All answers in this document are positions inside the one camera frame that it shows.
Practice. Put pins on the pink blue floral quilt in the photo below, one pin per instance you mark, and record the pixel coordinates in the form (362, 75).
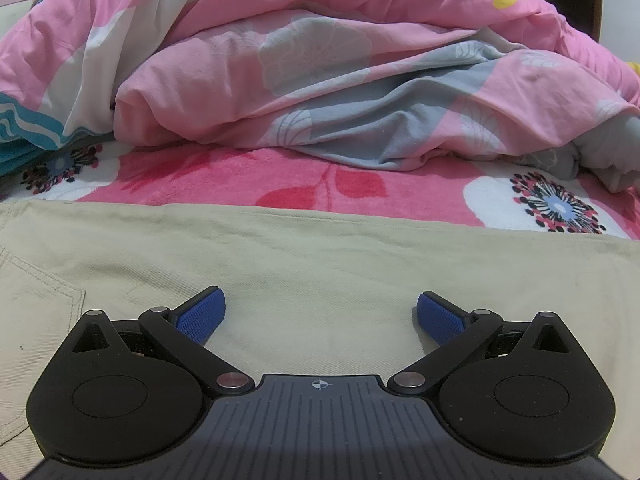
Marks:
(300, 60)

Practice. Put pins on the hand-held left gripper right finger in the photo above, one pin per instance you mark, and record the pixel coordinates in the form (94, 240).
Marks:
(440, 317)

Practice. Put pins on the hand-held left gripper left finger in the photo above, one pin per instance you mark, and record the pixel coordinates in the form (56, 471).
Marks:
(202, 317)

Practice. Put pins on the beige pants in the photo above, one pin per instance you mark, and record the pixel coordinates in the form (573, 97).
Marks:
(300, 260)

